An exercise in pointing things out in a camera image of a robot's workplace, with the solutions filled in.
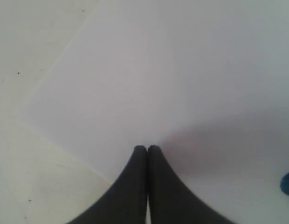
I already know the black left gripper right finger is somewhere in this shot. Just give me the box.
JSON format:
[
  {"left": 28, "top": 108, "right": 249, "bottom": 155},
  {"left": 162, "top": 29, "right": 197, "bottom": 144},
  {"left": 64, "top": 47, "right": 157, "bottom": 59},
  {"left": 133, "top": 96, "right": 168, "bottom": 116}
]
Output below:
[{"left": 147, "top": 145, "right": 233, "bottom": 224}]

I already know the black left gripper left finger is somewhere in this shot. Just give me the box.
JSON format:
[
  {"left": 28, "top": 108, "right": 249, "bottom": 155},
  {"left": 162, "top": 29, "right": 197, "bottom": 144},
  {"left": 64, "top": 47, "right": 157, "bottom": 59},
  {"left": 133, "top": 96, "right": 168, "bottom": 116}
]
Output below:
[{"left": 70, "top": 146, "right": 147, "bottom": 224}]

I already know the white paper sheet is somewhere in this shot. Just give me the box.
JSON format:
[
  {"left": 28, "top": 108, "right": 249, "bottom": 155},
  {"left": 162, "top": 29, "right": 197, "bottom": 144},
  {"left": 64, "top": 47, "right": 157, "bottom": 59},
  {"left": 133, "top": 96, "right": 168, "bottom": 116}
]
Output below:
[{"left": 18, "top": 0, "right": 289, "bottom": 224}]

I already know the black paintbrush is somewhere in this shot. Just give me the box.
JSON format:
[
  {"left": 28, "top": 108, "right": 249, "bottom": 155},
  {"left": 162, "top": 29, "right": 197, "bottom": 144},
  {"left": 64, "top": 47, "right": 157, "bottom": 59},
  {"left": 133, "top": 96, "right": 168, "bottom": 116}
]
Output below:
[{"left": 280, "top": 172, "right": 289, "bottom": 196}]

